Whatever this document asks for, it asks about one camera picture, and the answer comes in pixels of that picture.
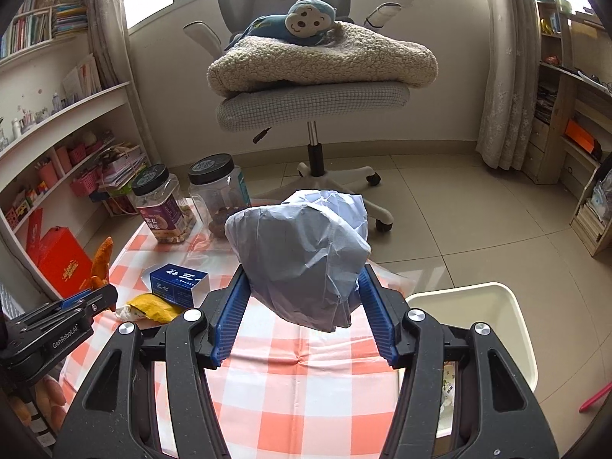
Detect rows of shelf books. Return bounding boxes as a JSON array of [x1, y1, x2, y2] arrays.
[[0, 0, 89, 58]]

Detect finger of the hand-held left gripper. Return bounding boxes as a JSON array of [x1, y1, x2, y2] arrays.
[[19, 284, 119, 332], [61, 291, 99, 309]]

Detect silver foil bag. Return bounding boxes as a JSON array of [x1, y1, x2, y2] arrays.
[[586, 158, 612, 230]]

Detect beige fleece blanket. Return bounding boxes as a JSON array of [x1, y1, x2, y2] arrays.
[[207, 23, 439, 98]]

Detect pale blue paper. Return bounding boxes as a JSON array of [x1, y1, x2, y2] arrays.
[[224, 190, 373, 333]]

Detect pink storage basket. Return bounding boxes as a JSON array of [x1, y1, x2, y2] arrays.
[[71, 172, 100, 197]]

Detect white printed wrapper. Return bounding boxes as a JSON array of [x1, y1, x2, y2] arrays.
[[440, 363, 455, 412]]

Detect orange checkered tablecloth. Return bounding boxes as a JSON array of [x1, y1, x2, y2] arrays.
[[60, 201, 407, 459]]

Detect small blue box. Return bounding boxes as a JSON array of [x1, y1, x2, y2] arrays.
[[149, 263, 210, 308]]

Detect white waste bin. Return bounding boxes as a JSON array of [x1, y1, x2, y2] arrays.
[[405, 283, 539, 441]]

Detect clear plastic jar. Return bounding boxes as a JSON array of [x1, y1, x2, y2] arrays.
[[187, 153, 252, 239]]

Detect white crumpled tissue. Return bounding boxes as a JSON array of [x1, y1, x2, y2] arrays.
[[114, 302, 144, 321]]

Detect beige curtain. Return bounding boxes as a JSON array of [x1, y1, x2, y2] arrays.
[[91, 0, 130, 87], [475, 0, 543, 170]]

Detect red gift bag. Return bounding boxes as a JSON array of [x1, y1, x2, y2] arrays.
[[37, 227, 94, 297]]

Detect grey office chair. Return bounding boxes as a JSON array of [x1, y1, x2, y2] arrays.
[[184, 0, 412, 233]]

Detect purple label snack jar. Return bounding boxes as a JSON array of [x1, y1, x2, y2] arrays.
[[131, 164, 197, 244]]

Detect pile of papers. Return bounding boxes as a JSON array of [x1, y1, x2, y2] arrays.
[[98, 141, 149, 189]]

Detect red stick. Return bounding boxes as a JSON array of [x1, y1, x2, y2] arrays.
[[578, 382, 612, 413]]

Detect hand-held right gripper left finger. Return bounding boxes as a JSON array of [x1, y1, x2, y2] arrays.
[[52, 264, 252, 459]]

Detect yellow wrapper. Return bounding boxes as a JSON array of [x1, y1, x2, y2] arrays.
[[127, 294, 185, 323]]

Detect orange flat box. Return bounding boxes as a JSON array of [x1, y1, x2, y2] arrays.
[[564, 119, 598, 151]]

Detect wooden desk shelf unit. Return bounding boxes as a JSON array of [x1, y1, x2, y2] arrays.
[[523, 0, 612, 259]]

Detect white bookshelf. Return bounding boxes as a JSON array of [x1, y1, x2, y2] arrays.
[[0, 0, 149, 297]]

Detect blue plush monkey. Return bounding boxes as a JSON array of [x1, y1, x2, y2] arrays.
[[225, 0, 342, 51]]

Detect leaning paper folders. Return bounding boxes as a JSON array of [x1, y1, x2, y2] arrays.
[[62, 55, 103, 101]]

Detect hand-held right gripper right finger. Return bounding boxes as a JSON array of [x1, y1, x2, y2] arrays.
[[358, 264, 561, 459]]

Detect person's left hand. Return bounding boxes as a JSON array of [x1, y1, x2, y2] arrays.
[[10, 373, 68, 428]]

